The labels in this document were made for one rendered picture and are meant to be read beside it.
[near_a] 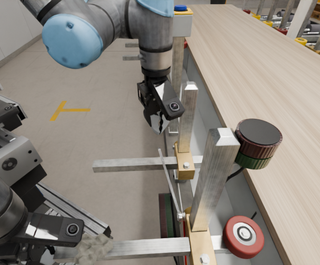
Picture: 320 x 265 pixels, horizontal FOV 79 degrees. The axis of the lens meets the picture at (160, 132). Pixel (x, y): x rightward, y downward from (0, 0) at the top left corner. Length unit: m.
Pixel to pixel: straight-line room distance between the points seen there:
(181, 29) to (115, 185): 1.26
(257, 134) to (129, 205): 1.32
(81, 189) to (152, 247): 1.24
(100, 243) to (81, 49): 0.41
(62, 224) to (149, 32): 0.41
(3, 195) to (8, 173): 0.26
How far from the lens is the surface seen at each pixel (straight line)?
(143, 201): 1.53
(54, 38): 0.34
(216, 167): 0.31
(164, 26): 0.43
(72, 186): 1.74
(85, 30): 0.32
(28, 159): 0.64
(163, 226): 0.70
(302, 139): 0.79
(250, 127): 0.30
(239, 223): 0.51
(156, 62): 0.45
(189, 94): 0.51
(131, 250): 0.51
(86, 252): 0.53
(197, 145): 1.03
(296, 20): 1.86
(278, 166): 0.66
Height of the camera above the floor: 1.35
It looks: 42 degrees down
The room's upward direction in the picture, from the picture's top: straight up
